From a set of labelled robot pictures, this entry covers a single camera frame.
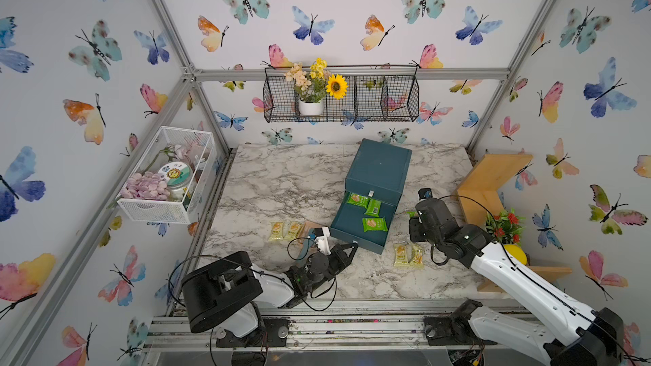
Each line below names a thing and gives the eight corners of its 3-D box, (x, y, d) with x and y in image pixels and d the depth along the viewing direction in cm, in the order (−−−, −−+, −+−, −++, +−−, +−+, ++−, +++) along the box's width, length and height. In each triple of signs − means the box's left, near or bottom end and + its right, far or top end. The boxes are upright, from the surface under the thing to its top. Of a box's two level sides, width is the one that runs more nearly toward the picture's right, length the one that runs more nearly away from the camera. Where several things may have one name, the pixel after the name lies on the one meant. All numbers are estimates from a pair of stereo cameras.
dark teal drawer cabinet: (342, 213, 100) (343, 179, 83) (357, 174, 112) (360, 137, 95) (390, 227, 96) (402, 195, 79) (400, 185, 108) (412, 149, 92)
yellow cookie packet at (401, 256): (394, 266, 89) (396, 263, 86) (392, 246, 93) (393, 243, 91) (408, 266, 89) (410, 263, 86) (405, 246, 93) (406, 243, 91)
